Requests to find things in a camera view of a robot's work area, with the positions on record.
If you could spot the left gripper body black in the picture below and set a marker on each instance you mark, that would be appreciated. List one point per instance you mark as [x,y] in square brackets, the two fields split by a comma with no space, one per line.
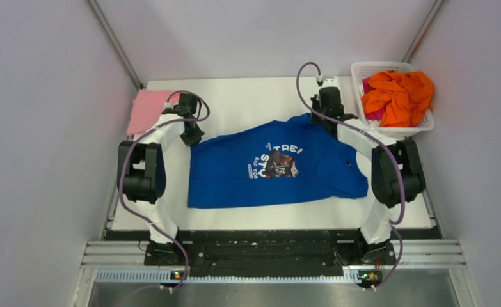
[195,125]

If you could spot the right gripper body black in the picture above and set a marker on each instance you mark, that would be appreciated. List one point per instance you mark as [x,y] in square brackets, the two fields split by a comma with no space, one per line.
[315,118]

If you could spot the blue printed t shirt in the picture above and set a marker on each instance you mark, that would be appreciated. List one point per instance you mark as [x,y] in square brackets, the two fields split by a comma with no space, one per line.
[280,162]

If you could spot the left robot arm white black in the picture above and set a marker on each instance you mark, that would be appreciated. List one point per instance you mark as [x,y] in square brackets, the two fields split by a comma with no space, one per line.
[142,178]

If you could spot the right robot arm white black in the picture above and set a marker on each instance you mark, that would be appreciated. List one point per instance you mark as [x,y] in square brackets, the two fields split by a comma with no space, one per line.
[396,172]

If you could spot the folded pink t shirt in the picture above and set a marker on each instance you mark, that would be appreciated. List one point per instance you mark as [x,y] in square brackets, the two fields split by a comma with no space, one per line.
[146,110]

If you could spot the white plastic laundry basket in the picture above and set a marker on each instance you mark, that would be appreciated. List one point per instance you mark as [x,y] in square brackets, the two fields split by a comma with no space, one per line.
[364,69]

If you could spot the magenta garment in basket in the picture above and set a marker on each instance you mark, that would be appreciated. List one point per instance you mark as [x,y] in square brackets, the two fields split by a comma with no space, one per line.
[377,114]

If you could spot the orange t shirt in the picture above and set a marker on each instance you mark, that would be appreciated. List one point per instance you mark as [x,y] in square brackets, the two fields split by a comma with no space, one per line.
[406,97]

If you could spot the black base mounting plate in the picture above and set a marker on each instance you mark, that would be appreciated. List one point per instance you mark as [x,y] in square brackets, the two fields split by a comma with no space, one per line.
[270,253]

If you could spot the left corner frame post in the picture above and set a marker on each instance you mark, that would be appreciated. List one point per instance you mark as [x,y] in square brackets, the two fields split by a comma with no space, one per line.
[113,42]

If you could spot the corner frame post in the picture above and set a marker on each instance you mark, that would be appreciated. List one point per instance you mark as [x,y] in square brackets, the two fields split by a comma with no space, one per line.
[434,12]
[113,42]

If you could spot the right corner frame post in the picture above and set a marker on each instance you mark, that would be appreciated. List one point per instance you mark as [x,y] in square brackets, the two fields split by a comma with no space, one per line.
[434,12]

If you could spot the aluminium frame rail front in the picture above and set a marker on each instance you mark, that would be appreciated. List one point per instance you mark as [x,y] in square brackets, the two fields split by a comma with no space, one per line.
[123,261]

